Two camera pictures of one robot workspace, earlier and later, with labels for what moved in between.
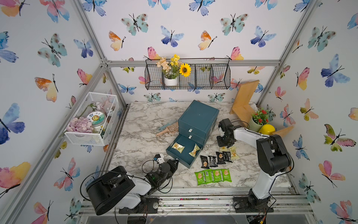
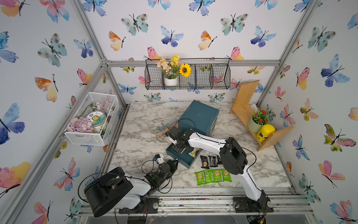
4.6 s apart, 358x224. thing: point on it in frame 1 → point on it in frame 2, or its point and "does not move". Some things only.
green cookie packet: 226,175 does not move
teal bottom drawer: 184,158 does not move
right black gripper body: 222,140 → 176,146
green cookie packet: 200,177 does not move
